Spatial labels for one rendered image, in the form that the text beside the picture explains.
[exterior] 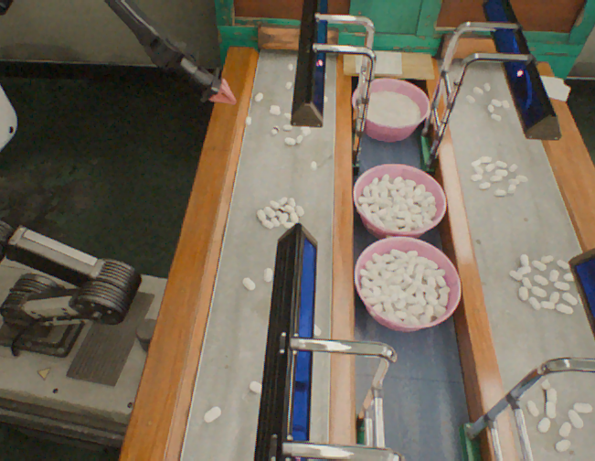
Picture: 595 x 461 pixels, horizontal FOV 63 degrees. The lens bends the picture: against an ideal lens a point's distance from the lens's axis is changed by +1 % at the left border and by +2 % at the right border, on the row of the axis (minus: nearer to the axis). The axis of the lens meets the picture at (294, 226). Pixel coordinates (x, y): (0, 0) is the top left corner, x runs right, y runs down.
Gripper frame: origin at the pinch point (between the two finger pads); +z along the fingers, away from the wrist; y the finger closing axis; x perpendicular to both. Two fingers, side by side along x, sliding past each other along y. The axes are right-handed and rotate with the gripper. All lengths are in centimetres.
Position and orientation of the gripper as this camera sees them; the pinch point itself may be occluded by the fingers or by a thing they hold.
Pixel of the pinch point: (233, 101)
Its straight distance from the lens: 156.7
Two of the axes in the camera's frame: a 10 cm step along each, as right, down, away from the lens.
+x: -6.6, 4.2, 6.3
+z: 7.5, 4.5, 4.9
